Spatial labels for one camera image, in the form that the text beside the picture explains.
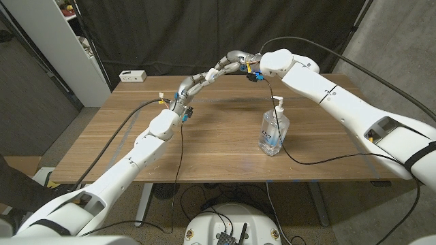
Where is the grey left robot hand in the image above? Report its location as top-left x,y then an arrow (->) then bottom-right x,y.
169,69 -> 219,115

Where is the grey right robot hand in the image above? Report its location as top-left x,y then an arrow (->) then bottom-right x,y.
204,50 -> 263,82

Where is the clear hand sanitizer pump bottle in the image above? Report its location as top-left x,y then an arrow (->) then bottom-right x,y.
258,95 -> 290,157

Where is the white power outlet box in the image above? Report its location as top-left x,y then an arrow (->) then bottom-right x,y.
119,70 -> 148,83

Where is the black fabric backdrop curtain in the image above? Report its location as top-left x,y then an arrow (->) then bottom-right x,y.
73,0 -> 367,91

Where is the round black floor fan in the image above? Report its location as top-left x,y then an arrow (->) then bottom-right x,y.
152,182 -> 181,201

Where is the black backdrop stand pole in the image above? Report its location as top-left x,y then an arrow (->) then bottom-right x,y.
332,0 -> 375,74
69,0 -> 114,92

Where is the white table leg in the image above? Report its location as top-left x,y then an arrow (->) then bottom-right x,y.
308,181 -> 330,228
135,182 -> 154,228

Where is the white shelf cabinet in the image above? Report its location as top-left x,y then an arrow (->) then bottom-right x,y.
1,0 -> 112,108

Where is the white robot torso base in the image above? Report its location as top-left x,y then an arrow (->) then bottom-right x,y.
183,203 -> 283,245

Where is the small red yellow object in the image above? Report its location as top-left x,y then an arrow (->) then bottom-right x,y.
56,0 -> 78,17

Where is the black antenna module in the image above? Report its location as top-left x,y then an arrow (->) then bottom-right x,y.
216,223 -> 249,245

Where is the brown cardboard box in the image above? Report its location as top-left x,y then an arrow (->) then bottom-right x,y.
1,155 -> 42,178

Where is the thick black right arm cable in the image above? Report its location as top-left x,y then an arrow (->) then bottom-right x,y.
259,35 -> 436,122

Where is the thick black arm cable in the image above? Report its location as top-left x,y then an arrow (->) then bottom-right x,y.
259,35 -> 436,122
67,97 -> 170,192

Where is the thin black left wrist cable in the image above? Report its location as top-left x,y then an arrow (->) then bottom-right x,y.
80,122 -> 185,236

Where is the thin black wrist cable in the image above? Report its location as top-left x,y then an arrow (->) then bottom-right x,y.
264,78 -> 422,245
80,122 -> 185,236

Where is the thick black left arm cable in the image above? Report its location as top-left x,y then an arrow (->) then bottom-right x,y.
67,97 -> 170,192

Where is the black floor cable tangle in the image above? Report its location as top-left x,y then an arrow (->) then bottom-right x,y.
179,182 -> 273,225

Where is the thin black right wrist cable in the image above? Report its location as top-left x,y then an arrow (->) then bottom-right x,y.
264,78 -> 422,245

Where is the grey floor cable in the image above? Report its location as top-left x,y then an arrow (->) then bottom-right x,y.
265,181 -> 292,245

